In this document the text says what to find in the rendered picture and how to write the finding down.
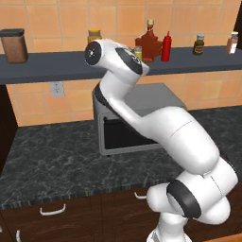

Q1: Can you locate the dark grey wall shelf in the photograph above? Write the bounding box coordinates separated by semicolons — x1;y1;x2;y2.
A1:
0;45;242;86

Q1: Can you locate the yellow jar with gold lid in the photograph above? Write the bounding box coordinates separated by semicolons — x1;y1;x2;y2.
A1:
87;28;103;44

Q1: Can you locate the white drawer handle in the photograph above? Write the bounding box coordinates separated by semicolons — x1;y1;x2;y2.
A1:
39;203;67;217
133;191;148;200

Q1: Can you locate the maple leaf syrup bottle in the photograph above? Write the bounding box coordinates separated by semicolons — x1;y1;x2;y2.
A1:
134;19;164;63

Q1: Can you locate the grey microwave oven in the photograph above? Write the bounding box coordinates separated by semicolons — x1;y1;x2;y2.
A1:
92;82;187;157

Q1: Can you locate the dark wood tall cabinet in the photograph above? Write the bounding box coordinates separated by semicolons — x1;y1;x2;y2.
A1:
0;84;19;175

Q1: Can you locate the small dark brown jar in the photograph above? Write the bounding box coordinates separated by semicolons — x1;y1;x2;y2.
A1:
192;33;206;57

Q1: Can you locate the brown canister with black lid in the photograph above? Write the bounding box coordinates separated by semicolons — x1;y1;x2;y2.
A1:
0;27;29;65

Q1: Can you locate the grey wall power outlet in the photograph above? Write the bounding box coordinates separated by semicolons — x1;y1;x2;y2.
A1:
49;80;65;98

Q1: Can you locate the red ketchup bottle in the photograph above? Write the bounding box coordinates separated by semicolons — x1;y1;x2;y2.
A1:
160;30;173;62

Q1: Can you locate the dark wood cabinet door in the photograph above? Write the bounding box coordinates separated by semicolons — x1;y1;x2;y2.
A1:
102;206;163;242
7;217;105;242

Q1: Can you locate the dark wood drawer front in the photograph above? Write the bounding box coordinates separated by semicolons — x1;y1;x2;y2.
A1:
0;194;103;225
100;185;168;213

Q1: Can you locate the small green jar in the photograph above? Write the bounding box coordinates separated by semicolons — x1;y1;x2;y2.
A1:
133;45;144;61

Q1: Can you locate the brown and white spice shaker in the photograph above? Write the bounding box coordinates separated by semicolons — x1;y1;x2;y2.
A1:
225;31;239;55

